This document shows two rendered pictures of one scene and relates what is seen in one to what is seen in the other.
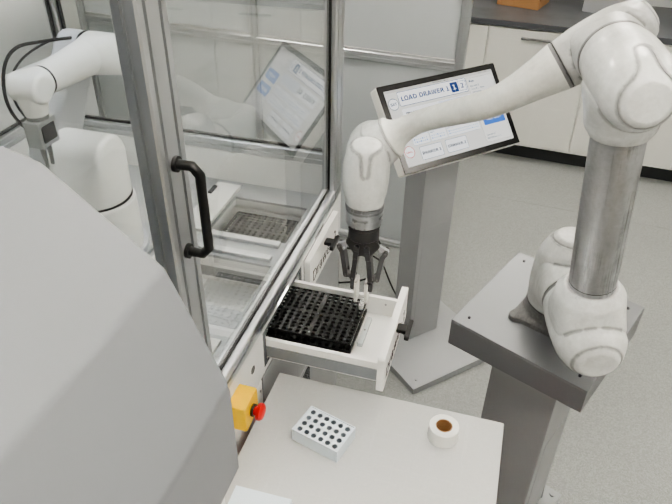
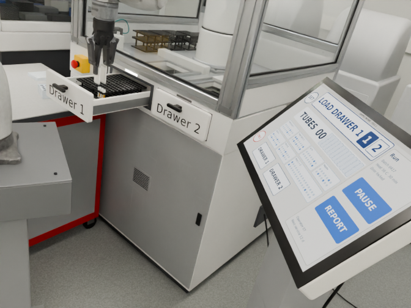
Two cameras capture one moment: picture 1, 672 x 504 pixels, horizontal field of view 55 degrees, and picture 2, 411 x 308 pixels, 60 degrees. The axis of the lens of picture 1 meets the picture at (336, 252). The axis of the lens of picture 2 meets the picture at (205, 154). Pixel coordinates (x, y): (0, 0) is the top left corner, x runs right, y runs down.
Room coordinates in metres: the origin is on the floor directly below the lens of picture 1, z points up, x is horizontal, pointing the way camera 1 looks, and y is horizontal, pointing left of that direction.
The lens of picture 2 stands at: (2.15, -1.14, 1.39)
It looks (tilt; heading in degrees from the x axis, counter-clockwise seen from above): 27 degrees down; 109
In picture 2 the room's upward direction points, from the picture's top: 13 degrees clockwise
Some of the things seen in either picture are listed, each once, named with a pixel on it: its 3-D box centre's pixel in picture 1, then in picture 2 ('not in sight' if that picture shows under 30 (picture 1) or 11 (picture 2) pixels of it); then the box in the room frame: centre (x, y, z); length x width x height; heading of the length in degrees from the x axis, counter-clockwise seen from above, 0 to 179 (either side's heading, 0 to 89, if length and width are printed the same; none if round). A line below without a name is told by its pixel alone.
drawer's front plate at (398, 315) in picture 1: (392, 336); (68, 95); (1.23, -0.15, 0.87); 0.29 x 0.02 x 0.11; 164
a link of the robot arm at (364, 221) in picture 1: (364, 213); (104, 10); (1.31, -0.07, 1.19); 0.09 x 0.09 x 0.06
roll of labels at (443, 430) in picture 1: (443, 431); not in sight; (1.01, -0.26, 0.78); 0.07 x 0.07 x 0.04
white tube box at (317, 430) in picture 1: (323, 433); (54, 90); (0.99, 0.02, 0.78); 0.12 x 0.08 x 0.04; 59
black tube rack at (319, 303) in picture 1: (317, 322); (112, 90); (1.28, 0.04, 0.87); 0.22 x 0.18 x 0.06; 74
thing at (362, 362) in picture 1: (314, 323); (113, 90); (1.29, 0.05, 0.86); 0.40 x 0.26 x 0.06; 74
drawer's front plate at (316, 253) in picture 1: (322, 249); (179, 113); (1.61, 0.04, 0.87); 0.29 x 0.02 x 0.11; 164
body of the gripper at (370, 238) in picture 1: (363, 238); (103, 32); (1.31, -0.07, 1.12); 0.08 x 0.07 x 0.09; 74
